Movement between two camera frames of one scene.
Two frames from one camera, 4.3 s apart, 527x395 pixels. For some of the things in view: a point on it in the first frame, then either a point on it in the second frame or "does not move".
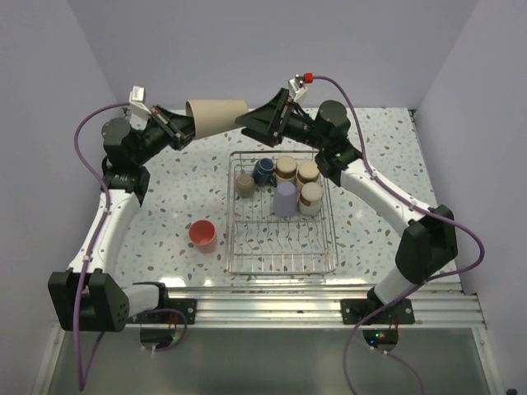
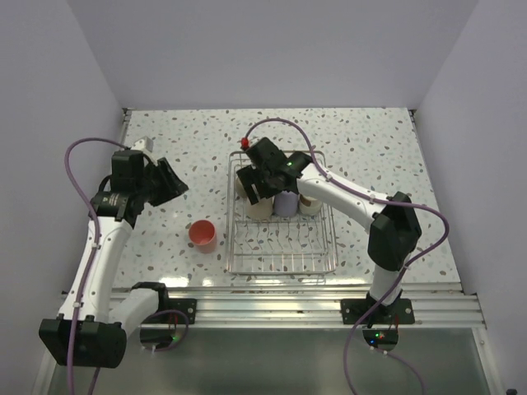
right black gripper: (268, 123) to (249, 176)
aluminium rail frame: (435, 305) does not move
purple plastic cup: (285, 202) does not move
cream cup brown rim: (311, 198) does not move
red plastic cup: (202, 234) does not move
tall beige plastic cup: (213, 116) to (260, 210)
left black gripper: (180, 130) to (172, 185)
